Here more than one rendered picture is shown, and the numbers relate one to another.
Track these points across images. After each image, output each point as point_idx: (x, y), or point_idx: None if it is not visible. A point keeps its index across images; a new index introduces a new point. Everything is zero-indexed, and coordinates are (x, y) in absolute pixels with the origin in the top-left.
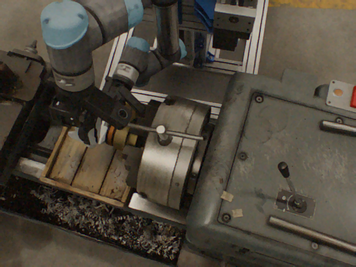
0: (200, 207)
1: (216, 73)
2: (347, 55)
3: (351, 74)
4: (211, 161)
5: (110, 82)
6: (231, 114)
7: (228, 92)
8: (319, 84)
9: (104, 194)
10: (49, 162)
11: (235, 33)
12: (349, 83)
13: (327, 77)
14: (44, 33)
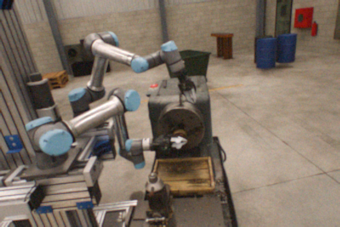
0: (201, 95)
1: (102, 224)
2: None
3: (101, 184)
4: (184, 98)
5: (153, 144)
6: (166, 98)
7: (156, 102)
8: (107, 193)
9: (207, 166)
10: (201, 187)
11: (113, 141)
12: (107, 183)
13: (102, 191)
14: (173, 46)
